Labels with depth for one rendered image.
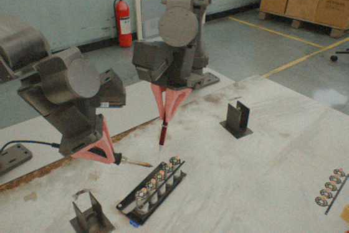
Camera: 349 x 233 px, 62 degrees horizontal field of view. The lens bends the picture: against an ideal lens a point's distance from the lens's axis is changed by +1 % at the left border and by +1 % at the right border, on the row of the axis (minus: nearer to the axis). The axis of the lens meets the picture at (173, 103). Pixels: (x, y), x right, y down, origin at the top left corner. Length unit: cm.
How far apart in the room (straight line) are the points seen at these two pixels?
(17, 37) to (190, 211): 45
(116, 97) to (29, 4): 264
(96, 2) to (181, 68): 282
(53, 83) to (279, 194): 52
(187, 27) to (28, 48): 23
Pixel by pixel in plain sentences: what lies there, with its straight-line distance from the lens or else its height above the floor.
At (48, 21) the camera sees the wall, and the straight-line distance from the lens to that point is 315.
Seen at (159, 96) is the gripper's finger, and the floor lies 98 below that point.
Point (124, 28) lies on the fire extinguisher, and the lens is 328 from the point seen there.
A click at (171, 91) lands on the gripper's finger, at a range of 51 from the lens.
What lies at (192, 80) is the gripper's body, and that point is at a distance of 50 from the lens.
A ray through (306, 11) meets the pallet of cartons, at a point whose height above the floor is 23.
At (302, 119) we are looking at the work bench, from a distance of 95.
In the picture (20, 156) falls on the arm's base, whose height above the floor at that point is 76.
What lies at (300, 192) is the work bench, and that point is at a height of 75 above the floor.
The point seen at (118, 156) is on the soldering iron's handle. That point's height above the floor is 88.
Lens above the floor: 127
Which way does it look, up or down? 33 degrees down
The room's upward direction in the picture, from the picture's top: straight up
